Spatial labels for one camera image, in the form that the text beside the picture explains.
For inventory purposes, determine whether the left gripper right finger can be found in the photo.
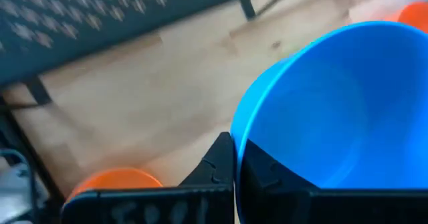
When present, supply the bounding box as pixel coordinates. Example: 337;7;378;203
237;138;428;224

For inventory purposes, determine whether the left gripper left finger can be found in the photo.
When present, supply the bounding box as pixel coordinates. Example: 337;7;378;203
60;132;235;224

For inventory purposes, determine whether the orange plastic mini bowl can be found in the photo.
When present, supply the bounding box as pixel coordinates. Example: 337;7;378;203
384;0;428;34
66;166;164;201

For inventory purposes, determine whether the blue plastic mini bowl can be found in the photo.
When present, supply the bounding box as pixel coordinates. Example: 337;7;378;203
229;20;428;224

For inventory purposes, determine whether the black perforated metal rack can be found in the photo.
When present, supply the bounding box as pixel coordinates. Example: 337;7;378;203
0;0;300;106

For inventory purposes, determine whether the black aluminium extrusion frame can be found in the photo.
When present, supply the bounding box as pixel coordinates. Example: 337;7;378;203
0;93;68;224

